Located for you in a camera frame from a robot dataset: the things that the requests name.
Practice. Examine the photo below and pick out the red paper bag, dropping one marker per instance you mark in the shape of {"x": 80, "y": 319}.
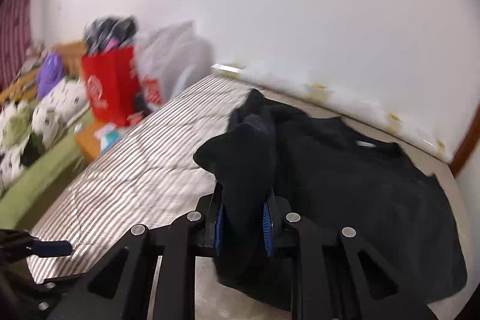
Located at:
{"x": 108, "y": 87}

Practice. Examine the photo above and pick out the striped bed cover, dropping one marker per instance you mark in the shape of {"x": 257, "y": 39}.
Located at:
{"x": 150, "y": 170}

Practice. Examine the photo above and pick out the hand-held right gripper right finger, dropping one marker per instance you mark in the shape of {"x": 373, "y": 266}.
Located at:
{"x": 268, "y": 230}

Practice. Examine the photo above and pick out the red striped curtain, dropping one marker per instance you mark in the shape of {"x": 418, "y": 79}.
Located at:
{"x": 15, "y": 28}

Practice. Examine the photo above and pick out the green blanket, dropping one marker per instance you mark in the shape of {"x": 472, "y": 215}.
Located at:
{"x": 37, "y": 177}

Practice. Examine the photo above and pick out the black sweatshirt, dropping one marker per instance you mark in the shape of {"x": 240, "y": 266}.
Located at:
{"x": 356, "y": 192}

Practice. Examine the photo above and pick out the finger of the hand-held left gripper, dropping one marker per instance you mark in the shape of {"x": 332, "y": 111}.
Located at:
{"x": 33, "y": 293}
{"x": 52, "y": 248}

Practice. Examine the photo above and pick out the orange cardboard box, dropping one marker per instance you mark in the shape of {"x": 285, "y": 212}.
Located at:
{"x": 88, "y": 140}

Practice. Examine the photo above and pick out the white panda print quilt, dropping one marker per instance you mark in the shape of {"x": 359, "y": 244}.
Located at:
{"x": 56, "y": 106}

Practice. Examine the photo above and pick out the grey plastic bag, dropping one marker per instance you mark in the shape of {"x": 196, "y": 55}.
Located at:
{"x": 176, "y": 58}

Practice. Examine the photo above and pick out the white pillow roll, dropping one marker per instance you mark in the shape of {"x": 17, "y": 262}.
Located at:
{"x": 337, "y": 95}

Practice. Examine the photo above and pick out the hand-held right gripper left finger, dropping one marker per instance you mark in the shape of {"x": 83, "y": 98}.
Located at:
{"x": 219, "y": 230}

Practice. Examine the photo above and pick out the dark clothes pile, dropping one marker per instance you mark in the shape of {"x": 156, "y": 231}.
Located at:
{"x": 110, "y": 31}

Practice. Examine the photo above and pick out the brown wooden door frame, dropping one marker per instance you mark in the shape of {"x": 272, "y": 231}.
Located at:
{"x": 467, "y": 151}

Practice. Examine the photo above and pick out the purple plastic bag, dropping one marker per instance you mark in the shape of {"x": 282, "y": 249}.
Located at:
{"x": 50, "y": 74}

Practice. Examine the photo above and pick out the brown cardboard box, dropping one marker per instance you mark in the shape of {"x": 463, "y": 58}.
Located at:
{"x": 71, "y": 54}

